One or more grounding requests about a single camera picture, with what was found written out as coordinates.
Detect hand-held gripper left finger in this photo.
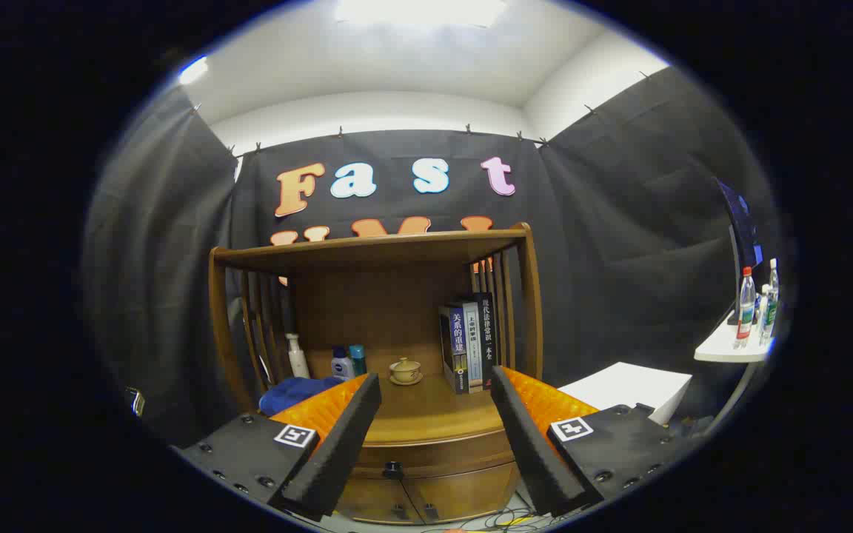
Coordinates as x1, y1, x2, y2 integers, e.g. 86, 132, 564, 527
171, 372, 383, 523

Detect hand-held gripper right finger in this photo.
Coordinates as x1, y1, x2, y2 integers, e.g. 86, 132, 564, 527
490, 365, 701, 517

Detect wooden drawer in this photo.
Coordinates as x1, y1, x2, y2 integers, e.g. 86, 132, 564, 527
352, 433, 520, 480

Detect wooden countertop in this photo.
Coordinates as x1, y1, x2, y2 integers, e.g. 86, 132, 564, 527
264, 372, 523, 447

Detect wooden cabinet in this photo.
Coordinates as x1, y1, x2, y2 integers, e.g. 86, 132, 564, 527
208, 222, 546, 526

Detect blue towel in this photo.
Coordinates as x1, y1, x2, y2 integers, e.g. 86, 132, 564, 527
259, 376, 346, 417

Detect white pump bottle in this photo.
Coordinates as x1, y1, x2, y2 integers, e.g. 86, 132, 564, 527
285, 333, 310, 380

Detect pale spine book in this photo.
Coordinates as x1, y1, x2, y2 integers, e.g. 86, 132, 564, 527
464, 300, 485, 392

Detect blue spine book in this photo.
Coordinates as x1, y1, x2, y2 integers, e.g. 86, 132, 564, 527
439, 305, 472, 395

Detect white side table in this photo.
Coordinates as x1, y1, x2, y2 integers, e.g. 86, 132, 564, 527
695, 311, 775, 438

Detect red cap water bottle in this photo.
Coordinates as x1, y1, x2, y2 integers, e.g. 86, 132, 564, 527
736, 266, 757, 349

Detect white cap water bottle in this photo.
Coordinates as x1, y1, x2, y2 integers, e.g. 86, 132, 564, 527
763, 258, 780, 345

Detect dark monitor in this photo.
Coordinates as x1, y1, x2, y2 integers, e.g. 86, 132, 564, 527
715, 178, 764, 326

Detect ceiling light panel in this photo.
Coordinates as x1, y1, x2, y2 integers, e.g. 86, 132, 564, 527
334, 0, 509, 29

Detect floor cables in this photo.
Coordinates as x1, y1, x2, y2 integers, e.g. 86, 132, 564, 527
426, 503, 546, 532

